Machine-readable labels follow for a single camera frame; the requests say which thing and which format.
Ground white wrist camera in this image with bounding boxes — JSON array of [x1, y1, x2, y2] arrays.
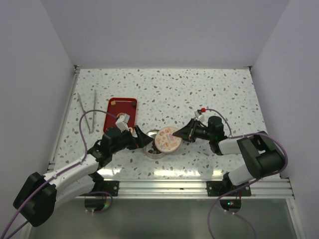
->
[[115, 114, 130, 131], [194, 108, 206, 122]]

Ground black base bracket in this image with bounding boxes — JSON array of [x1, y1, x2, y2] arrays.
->
[[89, 172, 120, 197], [206, 173, 252, 197]]

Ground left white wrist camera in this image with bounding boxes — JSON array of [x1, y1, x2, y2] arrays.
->
[[115, 114, 130, 131]]

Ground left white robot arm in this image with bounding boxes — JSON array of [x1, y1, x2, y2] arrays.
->
[[13, 125, 153, 227]]

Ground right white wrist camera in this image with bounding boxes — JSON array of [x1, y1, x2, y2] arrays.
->
[[194, 108, 206, 122]]

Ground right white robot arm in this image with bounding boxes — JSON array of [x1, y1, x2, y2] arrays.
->
[[173, 116, 287, 196]]

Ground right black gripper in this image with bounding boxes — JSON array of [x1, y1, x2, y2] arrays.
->
[[173, 119, 213, 142]]

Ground metal serving tongs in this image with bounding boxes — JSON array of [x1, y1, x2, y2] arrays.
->
[[77, 90, 97, 133]]

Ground right black base bracket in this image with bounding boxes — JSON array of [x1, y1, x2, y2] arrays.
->
[[206, 173, 252, 197]]

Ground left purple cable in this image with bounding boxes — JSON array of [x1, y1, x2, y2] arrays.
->
[[0, 109, 119, 239]]

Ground round silver tin lid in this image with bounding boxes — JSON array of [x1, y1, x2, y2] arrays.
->
[[154, 126, 182, 154]]

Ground red rectangular tray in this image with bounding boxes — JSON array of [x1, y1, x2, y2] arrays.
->
[[107, 98, 137, 133]]

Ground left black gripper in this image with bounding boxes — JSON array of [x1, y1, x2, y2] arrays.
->
[[110, 125, 153, 154]]

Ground left black base bracket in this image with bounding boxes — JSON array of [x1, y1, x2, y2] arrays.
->
[[89, 172, 120, 197]]

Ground round silver tin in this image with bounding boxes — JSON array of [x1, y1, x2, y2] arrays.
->
[[144, 129, 165, 160]]

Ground aluminium front rail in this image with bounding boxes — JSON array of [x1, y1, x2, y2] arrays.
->
[[110, 179, 294, 199]]

